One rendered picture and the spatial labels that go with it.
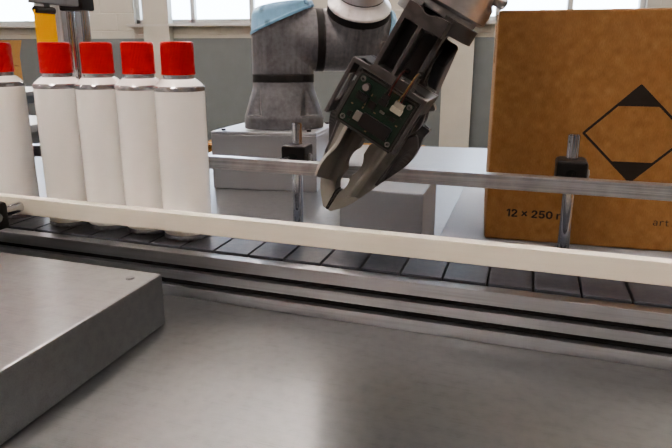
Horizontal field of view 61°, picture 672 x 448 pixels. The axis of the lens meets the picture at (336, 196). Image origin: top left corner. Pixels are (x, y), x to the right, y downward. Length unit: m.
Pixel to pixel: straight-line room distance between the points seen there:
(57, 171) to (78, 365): 0.29
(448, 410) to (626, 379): 0.15
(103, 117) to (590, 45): 0.54
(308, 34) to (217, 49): 5.49
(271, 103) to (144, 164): 0.46
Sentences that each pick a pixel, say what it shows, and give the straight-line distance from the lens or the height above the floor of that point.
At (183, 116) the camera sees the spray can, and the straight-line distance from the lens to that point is 0.60.
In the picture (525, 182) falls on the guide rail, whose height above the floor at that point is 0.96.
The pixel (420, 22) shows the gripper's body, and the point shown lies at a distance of 0.47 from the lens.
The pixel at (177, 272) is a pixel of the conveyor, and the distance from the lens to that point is 0.61.
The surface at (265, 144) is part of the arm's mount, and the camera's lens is 1.03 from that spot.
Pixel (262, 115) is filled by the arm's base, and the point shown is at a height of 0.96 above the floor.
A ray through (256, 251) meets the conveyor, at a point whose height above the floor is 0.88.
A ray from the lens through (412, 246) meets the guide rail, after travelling 0.52.
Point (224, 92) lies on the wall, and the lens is 6.54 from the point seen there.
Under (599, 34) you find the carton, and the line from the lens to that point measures 0.71.
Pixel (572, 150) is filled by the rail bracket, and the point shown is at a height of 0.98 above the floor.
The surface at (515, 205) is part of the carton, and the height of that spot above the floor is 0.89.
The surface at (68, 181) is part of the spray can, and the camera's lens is 0.71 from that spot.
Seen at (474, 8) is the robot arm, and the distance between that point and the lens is 0.49.
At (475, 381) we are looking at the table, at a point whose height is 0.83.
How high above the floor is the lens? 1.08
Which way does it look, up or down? 14 degrees down
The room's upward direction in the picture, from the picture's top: straight up
